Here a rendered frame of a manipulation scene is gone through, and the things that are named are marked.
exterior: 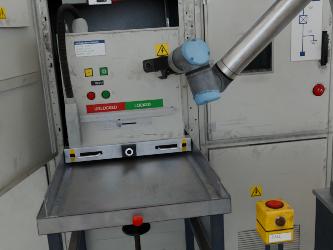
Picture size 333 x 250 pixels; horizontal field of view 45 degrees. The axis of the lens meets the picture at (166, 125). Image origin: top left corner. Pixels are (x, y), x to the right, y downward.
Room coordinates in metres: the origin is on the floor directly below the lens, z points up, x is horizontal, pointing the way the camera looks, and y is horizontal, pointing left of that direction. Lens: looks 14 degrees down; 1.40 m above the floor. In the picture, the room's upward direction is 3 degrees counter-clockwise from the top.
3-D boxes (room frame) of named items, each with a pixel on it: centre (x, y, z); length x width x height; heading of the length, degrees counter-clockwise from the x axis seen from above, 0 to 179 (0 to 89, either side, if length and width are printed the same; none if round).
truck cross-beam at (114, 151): (1.65, 0.17, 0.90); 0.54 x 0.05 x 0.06; 97
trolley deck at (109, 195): (1.50, 0.15, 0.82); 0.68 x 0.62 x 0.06; 7
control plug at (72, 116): (1.54, 0.37, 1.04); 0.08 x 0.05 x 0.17; 7
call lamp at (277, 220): (0.97, -0.29, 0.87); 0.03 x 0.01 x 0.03; 97
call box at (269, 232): (1.02, -0.29, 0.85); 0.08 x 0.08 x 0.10; 7
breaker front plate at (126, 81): (1.64, 0.17, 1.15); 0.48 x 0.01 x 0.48; 97
